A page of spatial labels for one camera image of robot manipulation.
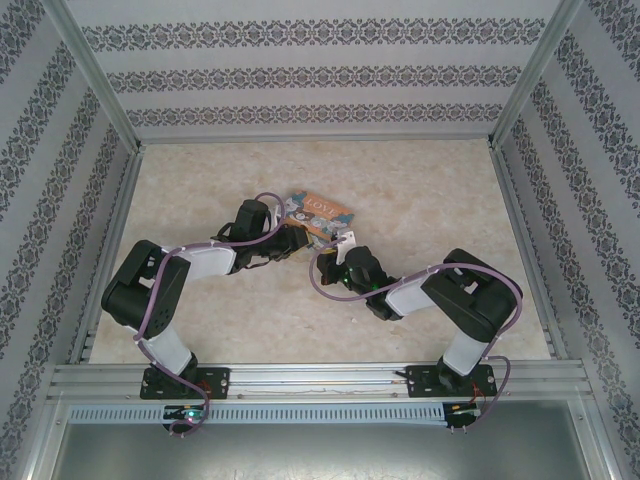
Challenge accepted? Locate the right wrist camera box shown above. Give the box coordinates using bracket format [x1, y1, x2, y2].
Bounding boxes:
[333, 229, 363, 265]

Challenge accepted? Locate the grey metal sheet tray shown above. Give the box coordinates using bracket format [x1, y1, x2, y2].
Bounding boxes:
[47, 419, 619, 480]

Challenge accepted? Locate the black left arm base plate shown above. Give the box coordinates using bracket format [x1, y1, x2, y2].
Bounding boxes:
[139, 367, 232, 401]

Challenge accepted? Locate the slotted grey cable duct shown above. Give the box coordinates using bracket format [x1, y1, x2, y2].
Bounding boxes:
[67, 403, 447, 424]

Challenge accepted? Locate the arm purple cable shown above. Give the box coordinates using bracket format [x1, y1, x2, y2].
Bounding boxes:
[308, 244, 524, 431]
[134, 192, 287, 436]

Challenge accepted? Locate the controller board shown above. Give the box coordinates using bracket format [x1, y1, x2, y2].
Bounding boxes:
[162, 404, 209, 422]
[446, 402, 482, 420]

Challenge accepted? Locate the left controller board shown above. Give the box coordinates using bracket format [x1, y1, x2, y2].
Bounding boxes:
[162, 404, 209, 422]

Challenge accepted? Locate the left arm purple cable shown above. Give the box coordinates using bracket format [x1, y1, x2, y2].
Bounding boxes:
[134, 192, 287, 436]

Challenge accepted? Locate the aluminium side rail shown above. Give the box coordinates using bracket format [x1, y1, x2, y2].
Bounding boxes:
[488, 142, 571, 361]
[67, 147, 146, 364]

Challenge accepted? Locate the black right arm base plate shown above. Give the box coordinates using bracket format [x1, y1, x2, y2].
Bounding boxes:
[401, 364, 499, 399]

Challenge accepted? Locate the right controller board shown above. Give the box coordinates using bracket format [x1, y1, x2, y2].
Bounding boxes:
[446, 402, 482, 420]

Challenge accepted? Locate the aluminium mounting rail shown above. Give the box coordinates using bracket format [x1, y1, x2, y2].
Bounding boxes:
[47, 362, 587, 404]

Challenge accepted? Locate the aluminium frame post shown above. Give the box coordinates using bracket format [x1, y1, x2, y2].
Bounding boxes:
[39, 0, 146, 154]
[489, 0, 586, 149]

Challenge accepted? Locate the orange bear print tin box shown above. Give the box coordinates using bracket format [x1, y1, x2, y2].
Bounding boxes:
[283, 188, 357, 246]

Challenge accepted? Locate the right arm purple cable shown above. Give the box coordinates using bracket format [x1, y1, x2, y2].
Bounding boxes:
[308, 244, 524, 431]

